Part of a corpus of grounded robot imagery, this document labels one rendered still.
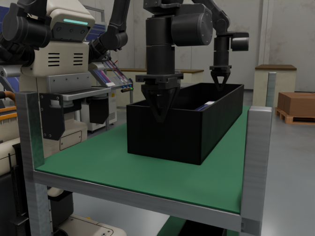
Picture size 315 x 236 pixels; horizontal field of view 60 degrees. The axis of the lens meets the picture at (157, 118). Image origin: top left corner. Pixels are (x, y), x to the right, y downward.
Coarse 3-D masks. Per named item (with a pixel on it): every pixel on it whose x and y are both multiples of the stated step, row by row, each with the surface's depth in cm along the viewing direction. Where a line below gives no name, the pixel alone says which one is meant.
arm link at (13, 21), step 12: (24, 0) 72; (36, 0) 72; (12, 12) 71; (24, 12) 72; (36, 12) 73; (12, 24) 72; (24, 24) 72; (48, 24) 78; (12, 36) 72; (24, 36) 73; (48, 36) 78
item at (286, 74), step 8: (256, 72) 631; (264, 72) 624; (280, 72) 611; (288, 72) 605; (296, 72) 599; (256, 80) 635; (264, 80) 628; (280, 80) 615; (288, 80) 608; (256, 88) 638; (264, 88) 632; (280, 88) 618; (288, 88) 612; (256, 96) 642; (264, 96) 635; (256, 104) 646; (264, 104) 639
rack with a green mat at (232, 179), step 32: (32, 96) 52; (32, 128) 52; (256, 128) 35; (32, 160) 53; (64, 160) 58; (96, 160) 58; (128, 160) 58; (160, 160) 58; (224, 160) 58; (256, 160) 36; (32, 192) 55; (96, 192) 48; (128, 192) 45; (160, 192) 44; (192, 192) 44; (224, 192) 44; (256, 192) 37; (32, 224) 57; (224, 224) 40; (256, 224) 38
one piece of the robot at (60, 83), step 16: (48, 80) 92; (64, 80) 98; (80, 80) 105; (48, 96) 90; (64, 96) 88; (80, 96) 93; (96, 96) 107; (48, 112) 92; (64, 112) 101; (96, 112) 115; (48, 128) 93; (64, 128) 91
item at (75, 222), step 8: (72, 216) 154; (80, 216) 156; (64, 224) 147; (72, 224) 147; (80, 224) 147; (88, 224) 147; (96, 224) 147; (104, 224) 148; (64, 232) 140; (72, 232) 140; (80, 232) 140; (88, 232) 140; (96, 232) 140; (104, 232) 140; (112, 232) 141; (120, 232) 141
